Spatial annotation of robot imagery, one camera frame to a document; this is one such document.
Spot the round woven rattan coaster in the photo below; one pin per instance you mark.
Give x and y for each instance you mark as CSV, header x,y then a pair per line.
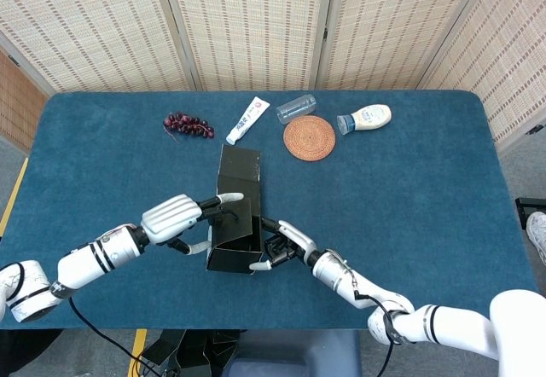
x,y
309,139

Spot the blue plush table cloth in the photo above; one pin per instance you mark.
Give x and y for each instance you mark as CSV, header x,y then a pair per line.
x,y
426,202

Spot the white sneaker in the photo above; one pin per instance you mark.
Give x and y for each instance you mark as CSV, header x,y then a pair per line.
x,y
536,234

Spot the brown woven screen panel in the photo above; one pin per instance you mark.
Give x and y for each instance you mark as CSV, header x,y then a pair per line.
x,y
19,104

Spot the black metal stand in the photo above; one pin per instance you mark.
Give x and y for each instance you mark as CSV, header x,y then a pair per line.
x,y
529,203

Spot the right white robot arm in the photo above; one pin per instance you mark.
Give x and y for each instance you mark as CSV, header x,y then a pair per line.
x,y
448,323

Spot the blue padded seat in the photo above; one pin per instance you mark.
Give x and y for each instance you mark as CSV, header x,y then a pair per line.
x,y
294,355

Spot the yellow floor tape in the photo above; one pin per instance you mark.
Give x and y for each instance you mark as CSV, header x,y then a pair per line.
x,y
137,349
15,195

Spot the black cardboard pile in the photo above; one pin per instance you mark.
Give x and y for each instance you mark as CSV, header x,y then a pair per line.
x,y
192,351

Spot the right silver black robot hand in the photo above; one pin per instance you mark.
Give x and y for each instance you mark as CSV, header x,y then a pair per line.
x,y
296,242

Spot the white mayonnaise bottle blue cap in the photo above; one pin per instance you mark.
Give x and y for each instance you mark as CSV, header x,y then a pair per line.
x,y
371,117

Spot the black cardboard box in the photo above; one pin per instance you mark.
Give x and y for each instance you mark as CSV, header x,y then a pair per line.
x,y
236,223

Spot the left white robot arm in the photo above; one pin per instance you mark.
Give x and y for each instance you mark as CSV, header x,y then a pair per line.
x,y
85,262

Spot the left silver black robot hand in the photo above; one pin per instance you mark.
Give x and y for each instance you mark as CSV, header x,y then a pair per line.
x,y
170,217

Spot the white toothpaste tube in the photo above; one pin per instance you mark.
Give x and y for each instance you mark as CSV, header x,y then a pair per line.
x,y
247,120

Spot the dark red grape bunch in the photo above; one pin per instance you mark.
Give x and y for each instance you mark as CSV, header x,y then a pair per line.
x,y
187,124

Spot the beige woven folding screen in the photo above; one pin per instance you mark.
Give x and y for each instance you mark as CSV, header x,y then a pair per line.
x,y
256,31

